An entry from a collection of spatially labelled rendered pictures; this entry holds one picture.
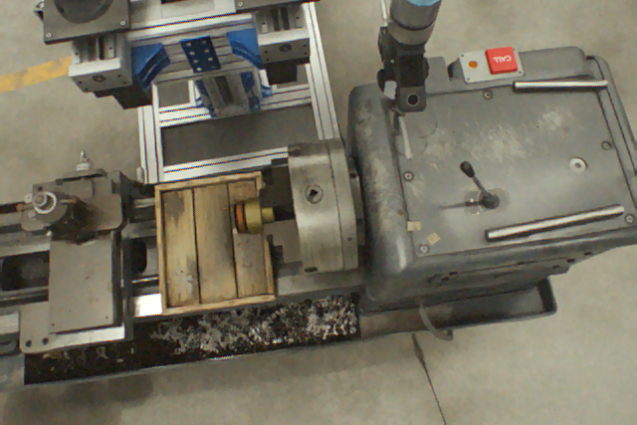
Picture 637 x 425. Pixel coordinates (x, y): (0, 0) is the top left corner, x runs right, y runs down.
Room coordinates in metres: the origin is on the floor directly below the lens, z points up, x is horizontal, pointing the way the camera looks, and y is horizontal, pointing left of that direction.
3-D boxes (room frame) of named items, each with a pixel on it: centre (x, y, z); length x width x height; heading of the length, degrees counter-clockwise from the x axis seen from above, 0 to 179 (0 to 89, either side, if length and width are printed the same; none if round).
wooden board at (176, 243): (0.34, 0.30, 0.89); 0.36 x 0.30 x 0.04; 4
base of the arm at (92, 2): (0.94, 0.58, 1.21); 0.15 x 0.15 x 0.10
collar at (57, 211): (0.39, 0.63, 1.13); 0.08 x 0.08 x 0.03
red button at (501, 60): (0.61, -0.42, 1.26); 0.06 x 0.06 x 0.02; 4
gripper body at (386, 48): (0.52, -0.16, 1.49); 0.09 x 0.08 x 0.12; 4
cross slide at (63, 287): (0.33, 0.63, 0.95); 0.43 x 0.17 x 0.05; 4
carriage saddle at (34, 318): (0.31, 0.68, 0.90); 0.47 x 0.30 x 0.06; 4
